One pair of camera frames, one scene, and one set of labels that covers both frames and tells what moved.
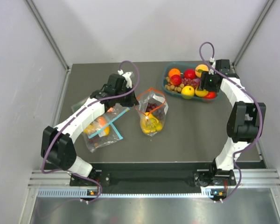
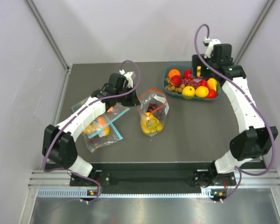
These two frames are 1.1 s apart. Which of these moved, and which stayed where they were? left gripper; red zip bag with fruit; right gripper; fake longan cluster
Moved: right gripper
Stayed: left gripper; fake longan cluster; red zip bag with fruit
